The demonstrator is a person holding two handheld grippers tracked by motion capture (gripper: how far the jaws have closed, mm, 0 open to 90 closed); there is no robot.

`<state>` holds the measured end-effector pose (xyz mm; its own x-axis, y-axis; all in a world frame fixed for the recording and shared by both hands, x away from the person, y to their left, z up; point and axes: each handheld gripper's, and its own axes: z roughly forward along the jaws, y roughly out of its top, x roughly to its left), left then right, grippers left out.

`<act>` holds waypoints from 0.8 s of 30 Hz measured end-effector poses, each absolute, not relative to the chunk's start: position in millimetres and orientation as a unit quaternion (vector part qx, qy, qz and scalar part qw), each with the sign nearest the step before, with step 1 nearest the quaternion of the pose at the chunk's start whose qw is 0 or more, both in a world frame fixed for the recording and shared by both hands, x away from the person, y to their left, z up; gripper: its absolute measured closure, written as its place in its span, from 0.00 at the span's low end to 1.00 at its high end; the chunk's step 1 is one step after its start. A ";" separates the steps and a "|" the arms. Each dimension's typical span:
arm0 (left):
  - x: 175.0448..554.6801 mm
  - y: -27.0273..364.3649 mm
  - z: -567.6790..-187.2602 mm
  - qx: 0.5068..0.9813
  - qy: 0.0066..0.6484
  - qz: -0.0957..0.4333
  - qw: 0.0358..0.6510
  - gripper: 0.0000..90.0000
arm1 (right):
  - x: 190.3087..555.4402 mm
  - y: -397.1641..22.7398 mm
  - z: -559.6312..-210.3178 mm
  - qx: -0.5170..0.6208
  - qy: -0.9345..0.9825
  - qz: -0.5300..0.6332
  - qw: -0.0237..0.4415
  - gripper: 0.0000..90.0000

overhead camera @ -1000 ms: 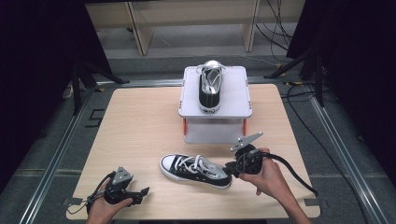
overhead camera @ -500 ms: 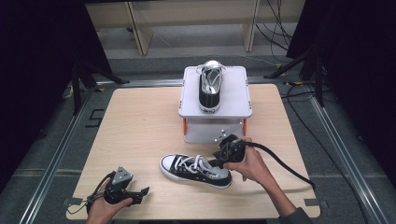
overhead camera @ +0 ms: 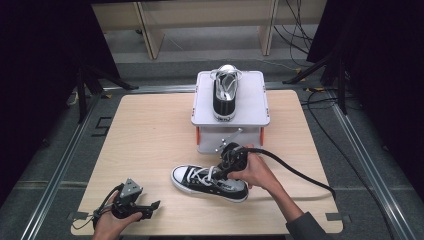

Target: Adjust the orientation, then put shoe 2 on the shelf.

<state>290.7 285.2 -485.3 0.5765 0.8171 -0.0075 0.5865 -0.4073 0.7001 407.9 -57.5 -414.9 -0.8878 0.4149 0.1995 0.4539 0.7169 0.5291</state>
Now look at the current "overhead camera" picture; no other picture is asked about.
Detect black floor cable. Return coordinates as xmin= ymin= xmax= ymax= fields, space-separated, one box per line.
xmin=301 ymin=89 xmax=399 ymax=240

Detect person's right hand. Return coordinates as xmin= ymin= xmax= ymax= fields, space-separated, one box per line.
xmin=227 ymin=144 xmax=285 ymax=198

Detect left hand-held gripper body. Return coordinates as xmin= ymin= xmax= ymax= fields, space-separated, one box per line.
xmin=111 ymin=177 xmax=153 ymax=221

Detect black tripod stand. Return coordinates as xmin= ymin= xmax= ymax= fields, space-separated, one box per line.
xmin=73 ymin=61 xmax=140 ymax=125
xmin=282 ymin=46 xmax=350 ymax=116

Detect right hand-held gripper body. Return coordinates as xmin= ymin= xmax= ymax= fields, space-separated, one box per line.
xmin=214 ymin=127 xmax=250 ymax=175

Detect light wooden desk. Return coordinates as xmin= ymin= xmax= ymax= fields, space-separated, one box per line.
xmin=91 ymin=0 xmax=328 ymax=61

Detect black canvas sneaker white laces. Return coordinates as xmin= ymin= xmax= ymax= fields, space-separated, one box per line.
xmin=209 ymin=64 xmax=243 ymax=123
xmin=170 ymin=164 xmax=250 ymax=204

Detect person's left hand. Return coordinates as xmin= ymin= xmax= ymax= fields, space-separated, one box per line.
xmin=92 ymin=192 xmax=144 ymax=240

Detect grey storage box orange latches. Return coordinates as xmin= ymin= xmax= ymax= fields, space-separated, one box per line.
xmin=190 ymin=69 xmax=271 ymax=155

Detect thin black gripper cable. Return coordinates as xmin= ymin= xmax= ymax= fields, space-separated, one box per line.
xmin=71 ymin=183 xmax=125 ymax=232

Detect bundle of black cables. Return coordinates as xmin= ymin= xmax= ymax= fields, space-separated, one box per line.
xmin=273 ymin=0 xmax=316 ymax=69

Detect metal floor rail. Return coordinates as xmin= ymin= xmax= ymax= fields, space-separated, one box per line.
xmin=19 ymin=93 xmax=103 ymax=240
xmin=328 ymin=96 xmax=424 ymax=240

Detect thick black gripper cable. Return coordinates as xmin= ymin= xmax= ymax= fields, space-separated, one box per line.
xmin=244 ymin=147 xmax=337 ymax=202

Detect dark curtain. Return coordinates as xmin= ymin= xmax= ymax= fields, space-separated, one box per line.
xmin=0 ymin=0 xmax=121 ymax=208
xmin=306 ymin=0 xmax=424 ymax=201

